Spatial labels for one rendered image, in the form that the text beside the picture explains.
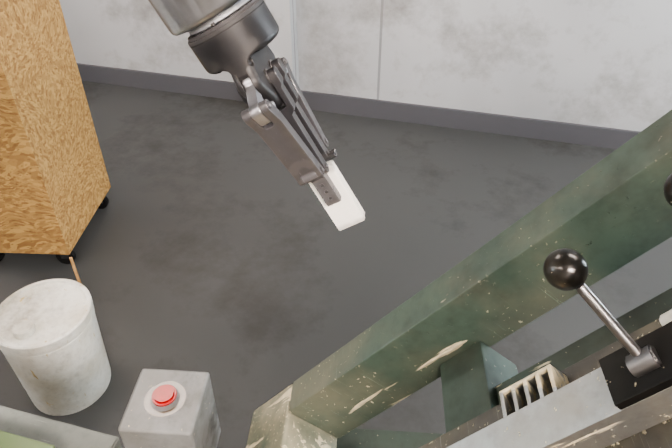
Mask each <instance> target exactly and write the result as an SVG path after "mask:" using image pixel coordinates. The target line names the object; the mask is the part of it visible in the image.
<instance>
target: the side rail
mask: <svg viewBox="0 0 672 448"><path fill-rule="evenodd" d="M671 173H672V110H670V111H669V112H668V113H666V114H665V115H663V116H662V117H661V118H659V119H658V120H656V121H655V122H654V123H652V124H651V125H649V126H648V127H647V128H645V129H644V130H643V131H641V132H640V133H638V134H637V135H636V136H634V137H633V138H631V139H630V140H629V141H627V142H626V143H625V144H623V145H622V146H620V147H619V148H618V149H616V150H615V151H613V152H612V153H611V154H609V155H608V156H606V157H605V158H604V159H602V160H601V161H600V162H598V163H597V164H595V165H594V166H593V167H591V168H590V169H588V170H587V171H586V172H584V173H583V174H581V175H580V176H579V177H577V178H576V179H575V180H573V181H572V182H570V183H569V184H568V185H566V186H565V187H563V188H562V189H561V190H559V191H558V192H557V193H555V194H554V195H552V196H551V197H550V198H548V199H547V200H545V201H544V202H543V203H541V204H540V205H538V206H537V207H536V208H534V209H533V210H532V211H530V212H529V213H527V214H526V215H525V216H523V217H522V218H520V219H519V220H518V221H516V222H515V223H514V224H512V225H511V226H509V227H508V228H507V229H505V230H504V231H502V232H501V233H500V234H498V235H497V236H495V237H494V238H493V239H491V240H490V241H489V242H487V243H486V244H484V245H483V246H482V247H480V248H479V249H477V250H476V251H475V252H473V253H472V254H470V255H469V256H468V257H466V258H465V259H464V260H462V261H461V262H459V263H458V264H457V265H455V266H454V267H452V268H451V269H450V270H448V271H447V272H446V273H444V274H443V275H441V276H440V277H439V278H437V279H436V280H434V281H433V282H432V283H430V284H429V285H427V286H426V287H425V288H423V289H422V290H421V291H419V292H418V293H416V294H415V295H414V296H412V297H411V298H409V299H408V300H407V301H405V302H404V303H402V304H401V305H400V306H398V307H397V308H396V309H394V310H393V311H391V312H390V313H389V314H387V315H386V316H384V317H383V318H382V319H380V320H379V321H378V322H376V323H375V324H373V325H372V326H371V327H369V328H368V329H366V330H365V331H364V332H362V333H361V334H359V335H358V336H357V337H355V338H354V339H353V340H351V341H350V342H348V343H347V344H346V345H344V346H343V347H341V348H340V349H339V350H337V351H336V352H335V353H333V354H332V355H330V356H329V357H328V358H326V359H325V360H323V361H322V362H321V363H319V364H318V365H316V366H315V367H314V368H312V369H311V370H310V371H308V372H307V373H305V374H304V375H303V376H301V377H300V378H298V379H297V380H296V381H294V382H293V386H292V392H291V399H290V406H289V412H290V413H291V414H293V415H295V416H297V417H299V418H301V419H303V420H304V421H306V422H308V423H310V424H312V425H314V426H316V427H317V428H319V429H321V430H323V431H325V432H327V433H329V434H330V435H332V436H334V437H336V438H341V437H342V436H344V435H345V434H347V433H349V432H350V431H352V430H354V429H355V428H357V427H359V426H360V425H362V424H364V423H365V422H367V421H369V420H370V419H372V418H374V417H375V416H377V415H378V414H380V413H382V412H383V411H385V410H387V409H388V408H390V407H392V406H393V405H395V404H397V403H398V402H400V401H402V400H403V399H405V398H407V397H408V396H410V395H411V394H413V393H415V392H416V391H418V390H420V389H421V388H423V387H425V386H426V385H428V384H430V383H431V382H433V381H435V380H436V379H438V378H440V377H441V371H440V366H441V364H443V363H444V362H446V361H448V360H449V359H451V358H452V357H454V356H456V355H457V354H459V353H461V352H462V351H464V350H465V349H467V348H469V347H470V346H472V345H473V344H475V343H477V342H478V341H482V342H483V343H484V344H486V345H487V346H489V347H491V346H492V345H494V344H496V343H497V342H499V341H501V340H502V339H504V338H506V337H507V336H509V335H510V334H512V333H514V332H515V331H517V330H519V329H520V328H522V327H524V326H525V325H527V324H529V323H530V322H532V321H534V320H535V319H537V318H539V317H540V316H542V315H543V314H545V313H547V312H548V311H550V310H552V309H553V308H555V307H557V306H558V305H560V304H562V303H563V302H565V301H567V300H568V299H570V298H572V297H573V296H575V295H576V294H578V292H577V291H576V290H571V291H563V290H559V289H557V288H555V287H553V286H552V285H551V284H550V283H549V282H548V281H547V280H546V278H545V276H544V272H543V265H544V262H545V259H546V258H547V256H548V255H549V254H550V253H551V252H553V251H555V250H557V249H562V248H568V249H572V250H575V251H577V252H578V253H580V254H581V255H582V256H583V257H584V258H585V260H586V262H587V264H588V277H587V279H586V281H585V284H586V285H587V286H588V287H590V286H591V285H593V284H595V283H596V282H598V281H600V280H601V279H603V278H605V277H606V276H608V275H609V274H611V273H613V272H614V271H616V270H618V269H619V268H621V267H623V266H624V265H626V264H628V263H629V262H631V261H633V260H634V259H636V258H638V257H639V256H641V255H642V254H644V253H646V252H647V251H649V250H651V249H652V248H654V247H656V246H657V245H659V244H661V243H662V242H664V241H666V240H667V239H669V238H671V237H672V206H670V205H669V203H668V202H667V201H666V199H665V196H664V192H663V190H664V184H665V181H666V179H667V177H668V176H669V175H670V174H671Z"/></svg>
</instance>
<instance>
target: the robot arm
mask: <svg viewBox="0 0 672 448"><path fill-rule="evenodd" d="M148 1H149V2H150V4H151V5H152V7H153V8H154V10H155V11H156V13H157V14H158V16H159V17H160V19H161V20H162V21H163V23H164V24H165V26H166V27H167V29H168V30H169V32H170V33H171V34H172V35H175V36H178V35H182V34H184V33H186V32H189V34H190V36H189V37H188V45H189V46H190V48H191V49H192V51H193V52H194V54H195V55H196V57H197V58H198V60H199V61H200V63H201V64H202V66H203V67H204V69H205V70H206V71H207V72H208V73H210V74H219V73H221V72H222V71H225V72H229V73H230V74H231V76H232V78H233V80H234V82H235V85H236V88H237V92H238V94H239V95H240V97H241V98H242V100H243V101H244V102H245V103H246V104H248V106H249V108H248V109H246V110H244V111H242V112H241V116H242V119H243V121H244V122H245V123H246V124H247V125H248V126H250V127H251V128H252V129H253V130H254V131H256V132H257V133H258V134H259V136H260V137H261V138H262V139H263V141H264V142H265V143H266V144H267V145H268V147H269V148H270V149H271V150H272V152H273V153H274V154H275V155H276V156H277V158H278V159H279V160H280V161H281V163H282V164H283V165H284V166H285V167H286V169H287V170H288V171H289V172H290V174H291V175H292V176H293V177H294V178H295V180H296V181H297V183H298V184H299V185H301V186H303V185H305V184H307V183H308V184H309V185H310V187H311V188H312V190H313V191H314V193H315V194H316V196H317V197H318V199H319V201H320V202H321V204H322V205H323V207H324V208H325V210H326V211H327V213H328V214H329V216H330V217H331V219H332V220H333V222H334V224H335V225H336V227H337V228H338V230H340V231H341V230H343V229H346V228H348V227H350V226H353V225H355V224H357V223H360V222H362V221H364V220H365V211H364V210H363V208H362V207H361V205H360V203H359V202H358V200H357V198H356V197H355V195H354V194H353V192H352V190H351V189H350V187H349V185H348V184H347V182H346V181H345V179H344V177H343V176H342V174H341V172H340V171H339V169H338V168H337V166H336V164H335V163H334V161H333V160H331V159H333V158H335V157H337V156H338V155H337V151H336V149H335V148H334V149H332V150H330V151H328V150H327V148H326V147H328V146H329V143H328V140H327V138H326V137H325V135H324V133H323V131H322V130H321V128H320V126H319V124H318V122H317V120H316V118H315V116H314V114H313V112H312V111H311V109H310V107H309V105H308V103H307V101H306V99H305V97H304V95H303V93H302V91H301V90H300V88H299V86H298V84H297V82H296V80H295V78H294V76H293V73H292V71H291V68H290V66H289V62H288V60H287V59H286V58H285V57H282V58H279V57H278V58H275V55H274V53H273V52H272V50H271V49H270V48H269V47H268V44H269V43H271V42H272V41H273V40H274V39H275V37H276V36H277V35H278V33H279V26H278V24H277V22H276V20H275V19H274V17H273V15H272V14H271V12H270V10H269V8H268V7H267V5H266V3H265V2H264V0H148ZM328 160H330V161H328Z"/></svg>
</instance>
